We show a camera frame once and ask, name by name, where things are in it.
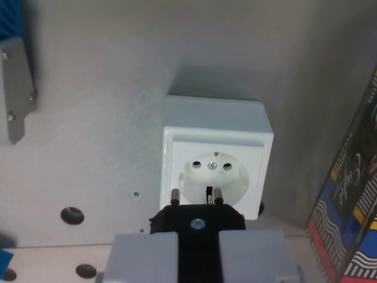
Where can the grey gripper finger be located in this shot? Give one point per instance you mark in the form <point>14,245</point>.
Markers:
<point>253,256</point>
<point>141,259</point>

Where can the black power plug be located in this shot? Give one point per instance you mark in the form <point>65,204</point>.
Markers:
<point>200,236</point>

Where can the After Eight chocolate box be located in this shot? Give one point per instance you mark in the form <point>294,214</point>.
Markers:
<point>353,206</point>

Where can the blue ribbed plastic wedge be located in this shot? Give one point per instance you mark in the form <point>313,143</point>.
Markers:
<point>4,259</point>

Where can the grey metal block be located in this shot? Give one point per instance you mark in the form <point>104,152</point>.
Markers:
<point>14,88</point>

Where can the white wall socket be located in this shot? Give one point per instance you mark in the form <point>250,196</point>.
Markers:
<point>218,123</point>

